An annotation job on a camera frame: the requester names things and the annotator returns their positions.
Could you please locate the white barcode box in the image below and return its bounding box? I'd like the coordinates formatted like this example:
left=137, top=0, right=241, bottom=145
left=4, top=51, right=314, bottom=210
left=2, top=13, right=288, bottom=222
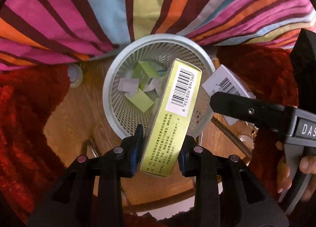
left=201, top=64, right=256, bottom=127

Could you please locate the yellow-green medicine box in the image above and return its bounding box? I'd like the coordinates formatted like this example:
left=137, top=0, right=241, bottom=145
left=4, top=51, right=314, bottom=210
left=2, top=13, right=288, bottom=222
left=139, top=59, right=202, bottom=178

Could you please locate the person's hand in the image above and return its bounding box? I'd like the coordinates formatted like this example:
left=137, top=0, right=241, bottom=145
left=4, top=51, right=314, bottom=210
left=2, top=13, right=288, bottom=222
left=276, top=141, right=316, bottom=203

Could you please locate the red shaggy rug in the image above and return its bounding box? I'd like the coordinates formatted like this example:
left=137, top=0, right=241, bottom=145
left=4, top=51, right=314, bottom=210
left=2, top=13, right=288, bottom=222
left=0, top=44, right=316, bottom=227

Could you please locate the lime box in basket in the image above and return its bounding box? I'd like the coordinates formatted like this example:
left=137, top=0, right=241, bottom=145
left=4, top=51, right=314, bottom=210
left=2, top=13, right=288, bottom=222
left=124, top=88, right=154, bottom=113

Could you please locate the green box in basket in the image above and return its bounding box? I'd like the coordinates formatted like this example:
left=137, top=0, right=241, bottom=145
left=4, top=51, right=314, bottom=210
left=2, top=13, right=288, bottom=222
left=132, top=61, right=160, bottom=90

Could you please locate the white mesh waste basket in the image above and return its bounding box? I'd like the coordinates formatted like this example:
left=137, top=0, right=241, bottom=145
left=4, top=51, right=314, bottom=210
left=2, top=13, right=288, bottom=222
left=102, top=34, right=215, bottom=139

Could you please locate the white paper in basket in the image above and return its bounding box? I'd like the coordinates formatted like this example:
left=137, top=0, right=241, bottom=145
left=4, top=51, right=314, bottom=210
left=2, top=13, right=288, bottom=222
left=118, top=77, right=139, bottom=93

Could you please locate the colourful striped bed cover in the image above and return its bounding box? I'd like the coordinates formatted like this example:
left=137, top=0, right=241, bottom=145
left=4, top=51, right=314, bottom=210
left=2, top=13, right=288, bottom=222
left=1, top=0, right=315, bottom=71

